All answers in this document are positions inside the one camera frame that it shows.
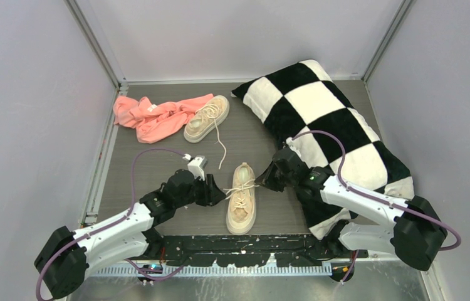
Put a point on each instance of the pink cloth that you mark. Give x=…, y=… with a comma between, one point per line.
x=152, y=122

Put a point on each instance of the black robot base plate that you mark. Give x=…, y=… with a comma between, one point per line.
x=242, y=251

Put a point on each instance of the beige sneaker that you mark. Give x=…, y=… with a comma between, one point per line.
x=241, y=211
x=207, y=119

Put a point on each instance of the aluminium front rail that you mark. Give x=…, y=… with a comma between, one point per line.
x=79, y=259

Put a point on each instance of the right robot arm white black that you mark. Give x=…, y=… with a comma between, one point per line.
x=408, y=229

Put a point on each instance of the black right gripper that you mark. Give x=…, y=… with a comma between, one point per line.
x=267, y=179

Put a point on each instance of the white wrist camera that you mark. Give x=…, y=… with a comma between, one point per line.
x=196, y=166
x=289, y=142

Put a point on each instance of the black white checkered pillow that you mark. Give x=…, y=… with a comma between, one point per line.
x=301, y=102

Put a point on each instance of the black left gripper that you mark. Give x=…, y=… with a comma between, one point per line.
x=212, y=194

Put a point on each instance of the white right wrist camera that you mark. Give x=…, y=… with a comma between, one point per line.
x=289, y=142

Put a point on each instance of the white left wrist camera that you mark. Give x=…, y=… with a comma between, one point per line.
x=196, y=166

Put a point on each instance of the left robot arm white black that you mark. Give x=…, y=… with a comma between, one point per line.
x=70, y=257

